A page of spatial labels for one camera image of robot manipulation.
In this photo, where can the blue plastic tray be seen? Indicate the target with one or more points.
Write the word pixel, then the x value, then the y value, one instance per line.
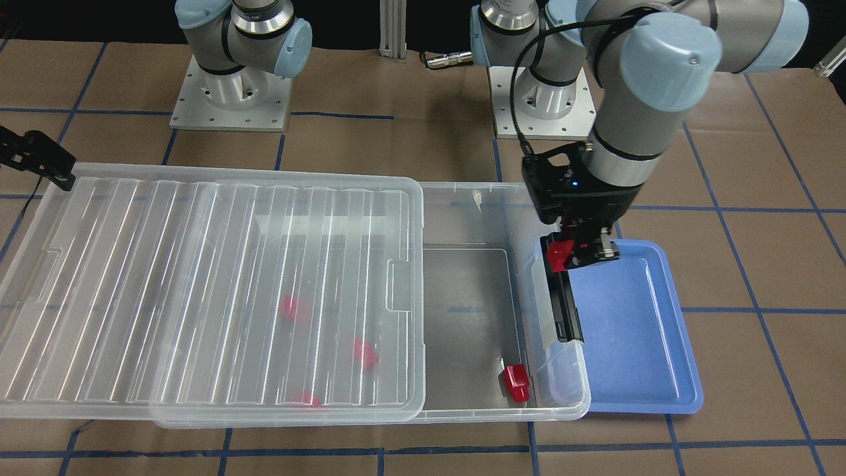
pixel 636 345

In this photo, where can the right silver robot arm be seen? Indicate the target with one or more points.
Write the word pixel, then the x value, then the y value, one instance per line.
pixel 238 46

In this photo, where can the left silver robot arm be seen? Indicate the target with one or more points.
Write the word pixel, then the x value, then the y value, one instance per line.
pixel 653 60

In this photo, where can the black box latch handle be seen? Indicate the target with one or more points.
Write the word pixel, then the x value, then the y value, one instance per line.
pixel 566 319

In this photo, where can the red block under lid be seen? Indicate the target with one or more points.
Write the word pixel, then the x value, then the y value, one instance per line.
pixel 294 311
pixel 308 399
pixel 365 354

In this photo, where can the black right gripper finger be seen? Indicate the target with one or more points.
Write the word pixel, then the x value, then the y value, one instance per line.
pixel 35 152

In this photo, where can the clear plastic box lid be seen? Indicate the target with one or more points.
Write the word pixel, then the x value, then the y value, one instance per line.
pixel 79 300

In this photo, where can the red block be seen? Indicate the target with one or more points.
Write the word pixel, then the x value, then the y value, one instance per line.
pixel 365 354
pixel 308 399
pixel 517 383
pixel 294 311
pixel 557 255

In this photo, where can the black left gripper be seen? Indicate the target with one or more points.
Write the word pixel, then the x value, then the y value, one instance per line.
pixel 609 206

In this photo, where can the aluminium frame post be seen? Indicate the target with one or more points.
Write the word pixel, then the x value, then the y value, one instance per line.
pixel 392 22

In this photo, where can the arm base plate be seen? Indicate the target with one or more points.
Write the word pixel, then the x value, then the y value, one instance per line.
pixel 542 111
pixel 245 101

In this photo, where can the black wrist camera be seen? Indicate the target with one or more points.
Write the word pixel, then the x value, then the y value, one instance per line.
pixel 551 181

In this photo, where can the clear plastic storage box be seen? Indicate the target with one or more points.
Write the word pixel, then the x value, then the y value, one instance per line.
pixel 431 274

